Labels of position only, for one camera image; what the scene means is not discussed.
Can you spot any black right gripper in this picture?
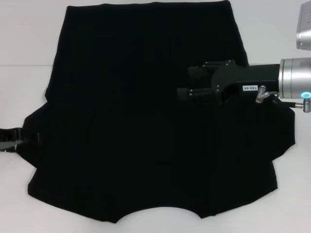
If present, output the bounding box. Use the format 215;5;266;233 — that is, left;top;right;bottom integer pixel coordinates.
176;60;281;105

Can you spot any black t-shirt with white print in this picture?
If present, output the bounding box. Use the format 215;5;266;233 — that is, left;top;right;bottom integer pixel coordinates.
17;0;296;218

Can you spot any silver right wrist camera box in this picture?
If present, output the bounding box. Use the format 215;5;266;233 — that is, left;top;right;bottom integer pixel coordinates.
295;0;311;51

